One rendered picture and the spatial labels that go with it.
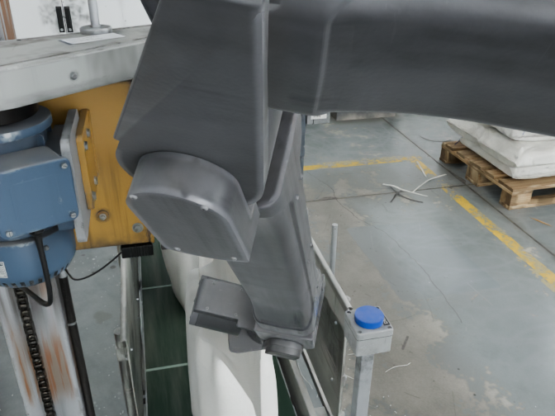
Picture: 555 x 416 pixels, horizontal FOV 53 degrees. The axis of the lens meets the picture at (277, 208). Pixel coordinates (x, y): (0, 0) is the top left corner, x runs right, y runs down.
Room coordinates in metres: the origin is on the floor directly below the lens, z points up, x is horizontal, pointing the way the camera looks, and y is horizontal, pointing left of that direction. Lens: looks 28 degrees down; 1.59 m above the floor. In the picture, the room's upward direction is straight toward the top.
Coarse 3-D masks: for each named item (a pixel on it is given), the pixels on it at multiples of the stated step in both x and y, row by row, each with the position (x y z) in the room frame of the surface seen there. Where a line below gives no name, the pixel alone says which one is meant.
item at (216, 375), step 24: (216, 264) 1.01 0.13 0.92; (192, 288) 1.06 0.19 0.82; (192, 336) 0.96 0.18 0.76; (216, 336) 0.87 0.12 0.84; (192, 360) 0.95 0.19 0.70; (216, 360) 0.83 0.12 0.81; (240, 360) 0.76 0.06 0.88; (264, 360) 0.85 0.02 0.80; (192, 384) 0.95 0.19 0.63; (216, 384) 0.82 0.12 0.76; (240, 384) 0.72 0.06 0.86; (264, 384) 0.84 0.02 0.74; (192, 408) 1.03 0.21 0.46; (216, 408) 0.82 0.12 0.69; (240, 408) 0.82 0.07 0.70; (264, 408) 0.84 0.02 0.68
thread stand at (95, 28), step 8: (88, 0) 0.91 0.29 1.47; (96, 0) 0.92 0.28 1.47; (88, 8) 0.92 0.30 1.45; (96, 8) 0.92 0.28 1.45; (96, 16) 0.91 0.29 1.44; (96, 24) 0.91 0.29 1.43; (80, 32) 0.91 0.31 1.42; (88, 32) 0.89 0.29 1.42; (96, 32) 0.90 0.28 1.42; (104, 32) 0.90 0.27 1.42
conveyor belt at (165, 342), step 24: (144, 264) 1.82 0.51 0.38; (144, 288) 1.66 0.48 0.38; (168, 288) 1.66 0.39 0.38; (144, 312) 1.52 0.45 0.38; (168, 312) 1.52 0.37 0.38; (168, 336) 1.40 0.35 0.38; (168, 360) 1.29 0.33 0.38; (168, 384) 1.20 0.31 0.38; (168, 408) 1.11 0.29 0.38; (288, 408) 1.11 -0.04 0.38
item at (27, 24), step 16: (16, 0) 3.41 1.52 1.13; (32, 0) 3.43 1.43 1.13; (48, 0) 3.45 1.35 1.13; (64, 0) 3.47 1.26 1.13; (80, 0) 3.49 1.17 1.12; (112, 0) 3.54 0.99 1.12; (128, 0) 3.56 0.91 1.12; (16, 16) 3.41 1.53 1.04; (32, 16) 3.43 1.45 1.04; (48, 16) 3.45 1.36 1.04; (64, 16) 3.46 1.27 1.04; (80, 16) 3.49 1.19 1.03; (112, 16) 3.54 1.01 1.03; (128, 16) 3.56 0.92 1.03; (144, 16) 3.58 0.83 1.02; (16, 32) 3.40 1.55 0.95; (32, 32) 3.42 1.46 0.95; (48, 32) 3.44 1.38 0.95; (64, 32) 3.46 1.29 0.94
